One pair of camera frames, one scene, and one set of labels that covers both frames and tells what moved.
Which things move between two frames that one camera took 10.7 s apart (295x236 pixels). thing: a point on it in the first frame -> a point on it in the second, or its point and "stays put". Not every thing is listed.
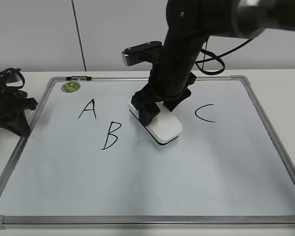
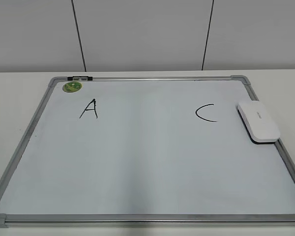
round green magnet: x=71 y=87 stays put
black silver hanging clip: x=78 y=77 stays put
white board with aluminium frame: x=86 y=163 stays put
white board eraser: x=164 y=127 -> x=261 y=126
